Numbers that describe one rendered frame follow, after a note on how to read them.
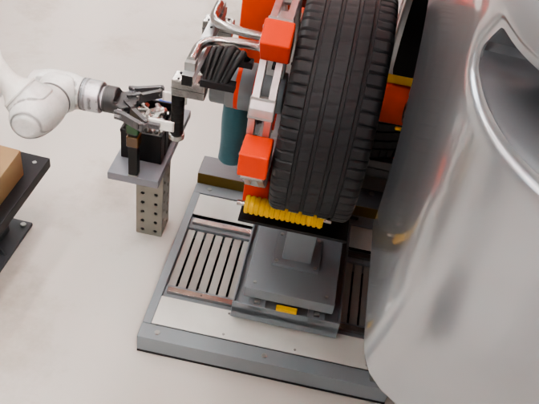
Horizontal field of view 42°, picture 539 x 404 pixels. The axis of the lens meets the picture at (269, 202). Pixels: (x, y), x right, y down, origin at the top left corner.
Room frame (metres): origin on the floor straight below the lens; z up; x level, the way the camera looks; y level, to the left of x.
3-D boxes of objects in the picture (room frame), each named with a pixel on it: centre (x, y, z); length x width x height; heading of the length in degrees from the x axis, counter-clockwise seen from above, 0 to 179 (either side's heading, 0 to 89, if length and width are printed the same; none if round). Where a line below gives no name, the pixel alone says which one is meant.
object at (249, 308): (1.73, -0.13, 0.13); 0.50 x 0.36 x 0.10; 177
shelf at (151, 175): (1.91, 0.44, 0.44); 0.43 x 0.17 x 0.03; 177
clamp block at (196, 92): (1.55, 0.26, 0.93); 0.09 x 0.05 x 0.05; 87
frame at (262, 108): (1.71, 0.04, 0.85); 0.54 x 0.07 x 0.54; 177
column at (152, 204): (1.94, 0.44, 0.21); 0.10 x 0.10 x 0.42; 87
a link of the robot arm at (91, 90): (1.56, 0.52, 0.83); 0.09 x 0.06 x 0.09; 177
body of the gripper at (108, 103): (1.56, 0.45, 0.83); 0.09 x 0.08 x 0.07; 87
